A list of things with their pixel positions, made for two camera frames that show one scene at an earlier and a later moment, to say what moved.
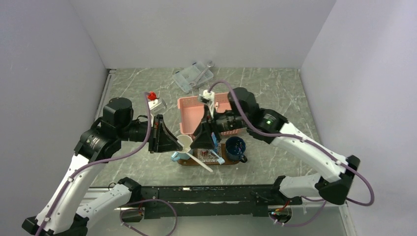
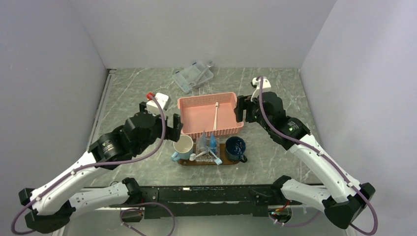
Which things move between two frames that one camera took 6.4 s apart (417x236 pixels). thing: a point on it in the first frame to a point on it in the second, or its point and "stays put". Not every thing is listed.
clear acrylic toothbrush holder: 205,155 stays put
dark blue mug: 235,149 stays put
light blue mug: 187,153 stays put
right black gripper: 203,132 to 244,102
